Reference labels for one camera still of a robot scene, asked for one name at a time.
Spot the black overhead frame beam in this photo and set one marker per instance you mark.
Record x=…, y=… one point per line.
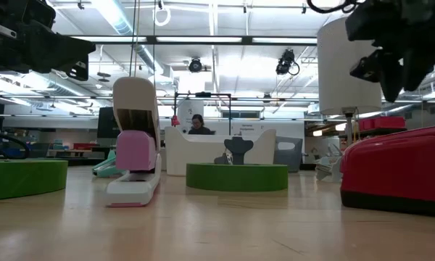
x=152, y=39

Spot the white plastic bin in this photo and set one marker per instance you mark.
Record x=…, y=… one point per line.
x=199, y=152

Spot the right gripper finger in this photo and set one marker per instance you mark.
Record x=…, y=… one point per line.
x=392, y=76
x=422, y=65

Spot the red stapler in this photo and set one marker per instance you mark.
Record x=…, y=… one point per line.
x=398, y=166

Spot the red storage bin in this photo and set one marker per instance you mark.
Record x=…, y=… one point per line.
x=382, y=122

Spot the person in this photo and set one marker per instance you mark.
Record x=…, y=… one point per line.
x=199, y=127

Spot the dark grey stapler remover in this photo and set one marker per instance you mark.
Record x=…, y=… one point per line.
x=237, y=148

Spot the green tape roll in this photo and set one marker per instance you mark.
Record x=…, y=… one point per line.
x=235, y=177
x=21, y=179

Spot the black monitor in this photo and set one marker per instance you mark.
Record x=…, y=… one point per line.
x=107, y=123

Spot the pink and white stapler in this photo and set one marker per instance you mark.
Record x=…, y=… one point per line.
x=136, y=150

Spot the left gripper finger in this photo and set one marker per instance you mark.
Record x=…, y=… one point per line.
x=80, y=72
x=58, y=50

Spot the black ceiling camera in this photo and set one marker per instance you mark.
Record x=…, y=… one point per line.
x=285, y=61

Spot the dark grey plastic bin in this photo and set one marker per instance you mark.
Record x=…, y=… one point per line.
x=290, y=159

